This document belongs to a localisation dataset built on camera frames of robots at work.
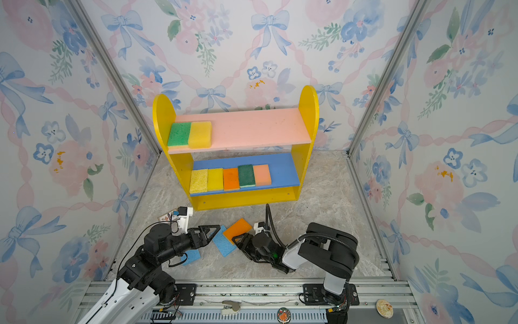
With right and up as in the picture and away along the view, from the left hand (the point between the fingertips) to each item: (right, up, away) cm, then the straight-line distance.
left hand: (214, 228), depth 71 cm
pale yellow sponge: (+7, -4, +17) cm, 19 cm away
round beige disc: (+60, -29, 0) cm, 67 cm away
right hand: (+4, -9, +11) cm, 15 cm away
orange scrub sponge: (+3, +16, +17) cm, 23 cm away
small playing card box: (-27, -1, +21) cm, 34 cm away
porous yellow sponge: (-11, +16, +16) cm, 25 cm away
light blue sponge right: (+1, -11, +13) cm, 17 cm away
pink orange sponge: (+17, +18, +19) cm, 31 cm away
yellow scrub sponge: (-4, +17, +16) cm, 23 cm away
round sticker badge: (+24, -30, -2) cm, 38 cm away
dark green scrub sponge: (+10, +18, +19) cm, 28 cm away
